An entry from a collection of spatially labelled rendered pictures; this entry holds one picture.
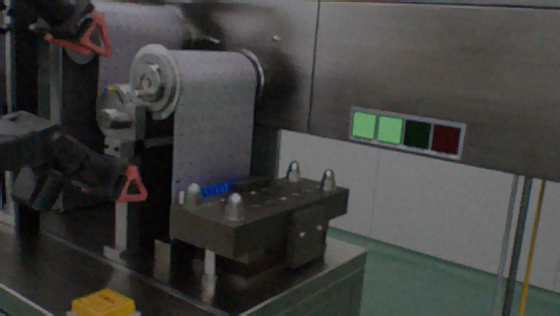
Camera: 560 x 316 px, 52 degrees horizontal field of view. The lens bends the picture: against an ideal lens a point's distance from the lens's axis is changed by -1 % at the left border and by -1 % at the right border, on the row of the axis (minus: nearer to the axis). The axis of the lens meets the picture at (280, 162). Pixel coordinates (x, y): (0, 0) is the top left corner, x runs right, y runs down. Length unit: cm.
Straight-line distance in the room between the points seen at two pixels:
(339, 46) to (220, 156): 35
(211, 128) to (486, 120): 54
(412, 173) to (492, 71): 268
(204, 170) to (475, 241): 271
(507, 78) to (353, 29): 34
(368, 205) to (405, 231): 31
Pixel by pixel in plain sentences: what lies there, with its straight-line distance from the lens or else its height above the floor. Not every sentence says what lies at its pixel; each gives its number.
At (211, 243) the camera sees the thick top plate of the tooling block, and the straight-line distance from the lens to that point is 105.
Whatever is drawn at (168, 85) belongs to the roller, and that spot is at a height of 125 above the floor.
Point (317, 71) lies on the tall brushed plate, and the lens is 130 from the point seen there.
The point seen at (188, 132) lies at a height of 116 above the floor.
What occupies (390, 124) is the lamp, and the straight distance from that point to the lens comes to 121.
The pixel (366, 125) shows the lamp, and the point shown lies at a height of 119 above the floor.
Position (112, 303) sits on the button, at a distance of 97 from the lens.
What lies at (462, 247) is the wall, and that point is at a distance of 376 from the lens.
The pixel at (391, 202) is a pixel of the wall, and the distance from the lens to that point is 388.
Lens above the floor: 136
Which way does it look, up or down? 12 degrees down
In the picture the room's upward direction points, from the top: 4 degrees clockwise
